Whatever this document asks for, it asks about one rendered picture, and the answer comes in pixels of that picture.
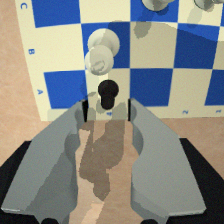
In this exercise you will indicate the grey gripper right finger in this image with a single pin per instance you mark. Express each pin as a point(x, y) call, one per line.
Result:
point(171, 181)

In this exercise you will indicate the blue and cream chessboard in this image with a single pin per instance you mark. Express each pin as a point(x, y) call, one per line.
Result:
point(171, 61)

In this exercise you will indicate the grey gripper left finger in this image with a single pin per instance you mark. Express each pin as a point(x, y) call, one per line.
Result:
point(38, 181)

